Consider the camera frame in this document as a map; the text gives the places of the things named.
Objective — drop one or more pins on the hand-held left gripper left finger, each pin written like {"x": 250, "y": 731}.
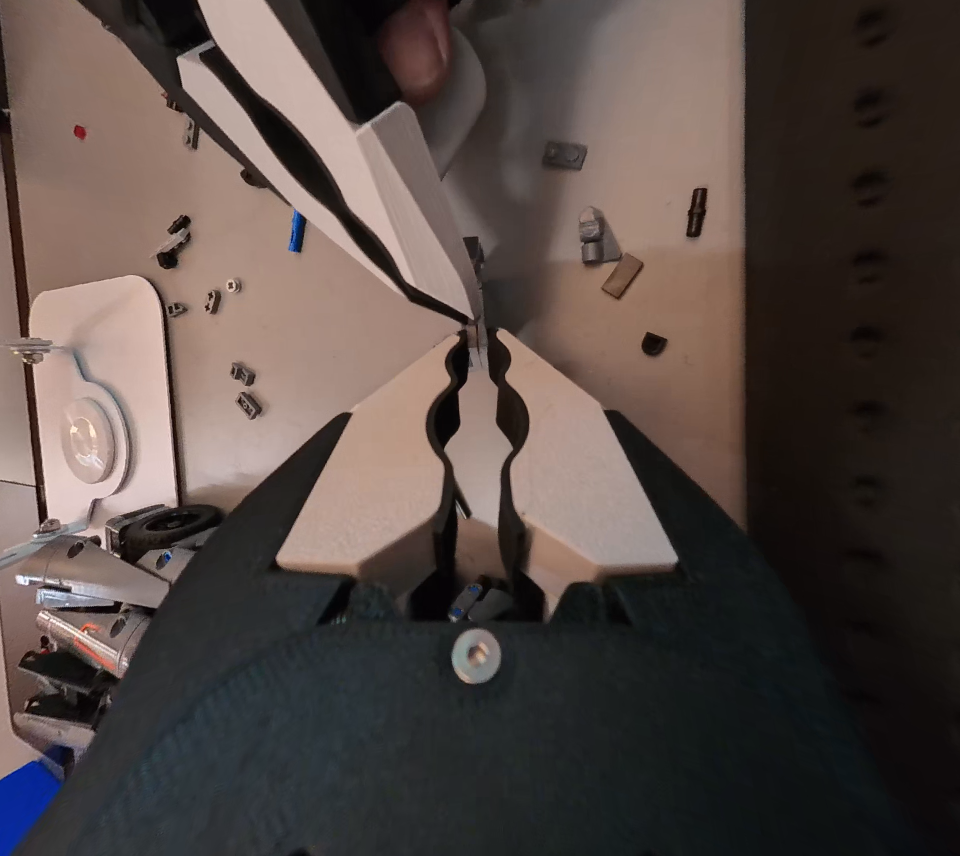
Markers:
{"x": 367, "y": 488}

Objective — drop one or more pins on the scattered loose lego pieces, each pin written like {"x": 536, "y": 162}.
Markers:
{"x": 600, "y": 248}

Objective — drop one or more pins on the blue plastic bin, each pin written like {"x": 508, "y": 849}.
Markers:
{"x": 22, "y": 811}

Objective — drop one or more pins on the grey lego car model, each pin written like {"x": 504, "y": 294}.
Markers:
{"x": 97, "y": 571}

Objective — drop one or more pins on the black perforated mat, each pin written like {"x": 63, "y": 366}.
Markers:
{"x": 847, "y": 346}

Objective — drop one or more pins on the white booklet stand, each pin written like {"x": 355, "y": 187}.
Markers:
{"x": 112, "y": 323}

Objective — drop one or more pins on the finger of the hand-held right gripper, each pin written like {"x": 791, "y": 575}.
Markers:
{"x": 217, "y": 110}
{"x": 300, "y": 83}

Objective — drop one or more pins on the small grey lego piece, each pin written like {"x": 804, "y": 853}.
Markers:
{"x": 478, "y": 346}

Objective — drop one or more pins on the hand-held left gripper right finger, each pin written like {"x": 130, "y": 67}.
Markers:
{"x": 592, "y": 488}

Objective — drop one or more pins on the person's right hand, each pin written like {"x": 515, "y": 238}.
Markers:
{"x": 420, "y": 53}

